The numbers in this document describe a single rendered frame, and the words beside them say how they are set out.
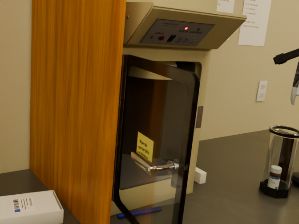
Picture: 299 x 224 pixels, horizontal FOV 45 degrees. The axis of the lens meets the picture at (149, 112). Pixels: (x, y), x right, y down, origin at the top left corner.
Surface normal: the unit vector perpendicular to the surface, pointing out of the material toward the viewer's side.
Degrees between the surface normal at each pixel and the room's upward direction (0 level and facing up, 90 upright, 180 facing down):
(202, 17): 135
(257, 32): 90
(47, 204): 0
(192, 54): 90
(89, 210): 90
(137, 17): 90
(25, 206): 0
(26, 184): 0
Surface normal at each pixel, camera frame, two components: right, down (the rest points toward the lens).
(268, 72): 0.59, 0.25
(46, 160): -0.80, 0.07
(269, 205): 0.09, -0.97
